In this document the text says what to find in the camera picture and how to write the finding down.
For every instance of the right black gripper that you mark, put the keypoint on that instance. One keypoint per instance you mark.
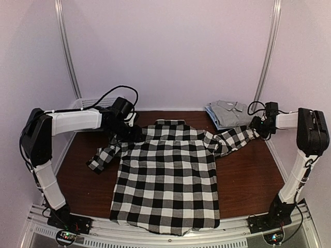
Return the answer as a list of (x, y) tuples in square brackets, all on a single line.
[(254, 123)]

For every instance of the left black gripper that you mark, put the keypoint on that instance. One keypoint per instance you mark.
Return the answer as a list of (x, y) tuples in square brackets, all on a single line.
[(135, 137)]

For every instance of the black white plaid shirt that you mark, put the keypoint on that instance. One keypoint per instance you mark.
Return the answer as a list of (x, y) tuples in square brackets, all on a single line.
[(169, 178)]

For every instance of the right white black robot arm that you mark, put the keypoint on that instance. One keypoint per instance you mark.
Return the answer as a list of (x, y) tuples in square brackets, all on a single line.
[(312, 139)]

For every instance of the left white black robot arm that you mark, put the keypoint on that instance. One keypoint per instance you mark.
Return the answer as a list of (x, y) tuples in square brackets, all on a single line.
[(35, 141)]

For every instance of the white plastic mesh basket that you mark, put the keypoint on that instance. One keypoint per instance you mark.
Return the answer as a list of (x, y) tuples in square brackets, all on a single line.
[(86, 102)]

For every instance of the folded grey collared shirt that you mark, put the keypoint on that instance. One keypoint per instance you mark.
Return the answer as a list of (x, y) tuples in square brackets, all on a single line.
[(229, 114)]

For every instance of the folded light blue shirt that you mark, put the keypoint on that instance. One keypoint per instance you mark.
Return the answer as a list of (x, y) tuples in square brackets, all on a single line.
[(213, 117)]

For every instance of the right small circuit board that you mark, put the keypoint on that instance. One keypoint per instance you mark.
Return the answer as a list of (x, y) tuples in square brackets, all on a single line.
[(273, 238)]

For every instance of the small circuit board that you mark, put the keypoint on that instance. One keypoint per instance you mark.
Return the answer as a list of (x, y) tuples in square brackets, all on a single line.
[(273, 238), (63, 237)]

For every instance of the left small circuit board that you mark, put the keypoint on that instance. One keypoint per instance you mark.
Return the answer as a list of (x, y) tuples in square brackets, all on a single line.
[(63, 237)]

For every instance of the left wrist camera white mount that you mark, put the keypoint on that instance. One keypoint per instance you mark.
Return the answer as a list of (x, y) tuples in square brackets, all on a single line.
[(130, 119)]

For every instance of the right aluminium frame post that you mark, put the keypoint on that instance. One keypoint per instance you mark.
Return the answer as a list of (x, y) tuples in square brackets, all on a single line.
[(273, 32)]

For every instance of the aluminium frame post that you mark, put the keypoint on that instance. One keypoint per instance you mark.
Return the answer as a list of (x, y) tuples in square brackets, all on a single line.
[(273, 32), (65, 44)]

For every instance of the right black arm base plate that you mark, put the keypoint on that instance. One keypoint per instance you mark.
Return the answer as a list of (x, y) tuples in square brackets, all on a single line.
[(268, 221)]

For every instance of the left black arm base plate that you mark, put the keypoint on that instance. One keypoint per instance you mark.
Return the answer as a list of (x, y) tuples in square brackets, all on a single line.
[(63, 219)]

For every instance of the aluminium front rail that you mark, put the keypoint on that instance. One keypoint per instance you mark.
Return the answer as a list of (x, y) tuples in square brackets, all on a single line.
[(231, 232)]

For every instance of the left aluminium frame post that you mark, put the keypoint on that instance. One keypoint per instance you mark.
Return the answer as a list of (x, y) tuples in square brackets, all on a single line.
[(65, 44)]

